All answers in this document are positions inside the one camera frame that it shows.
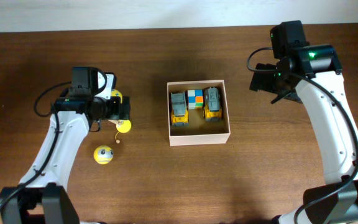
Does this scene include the yellow ball blue letters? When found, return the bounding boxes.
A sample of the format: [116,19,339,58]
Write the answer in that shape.
[111,89,123,104]

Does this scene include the yellow grey toy loader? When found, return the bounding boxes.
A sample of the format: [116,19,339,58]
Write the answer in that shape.
[204,87,223,121]

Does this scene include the colourful puzzle cube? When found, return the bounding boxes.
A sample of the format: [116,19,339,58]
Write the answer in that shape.
[186,89,204,110]

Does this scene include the yellow ball with face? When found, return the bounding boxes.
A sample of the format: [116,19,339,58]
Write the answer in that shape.
[93,146,114,165]

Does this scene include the yellow grey toy truck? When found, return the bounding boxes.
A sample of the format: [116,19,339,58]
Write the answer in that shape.
[170,92,189,126]

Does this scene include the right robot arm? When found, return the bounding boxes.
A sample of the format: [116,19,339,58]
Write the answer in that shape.
[250,21,358,223]

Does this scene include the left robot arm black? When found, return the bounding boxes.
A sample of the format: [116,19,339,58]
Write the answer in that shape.
[0,67,132,223]

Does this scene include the white cardboard box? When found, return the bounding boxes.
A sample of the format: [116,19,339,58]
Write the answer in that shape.
[167,80,231,146]

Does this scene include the yellow disc wooden handle toy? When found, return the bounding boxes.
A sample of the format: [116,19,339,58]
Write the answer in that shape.
[109,119,132,144]

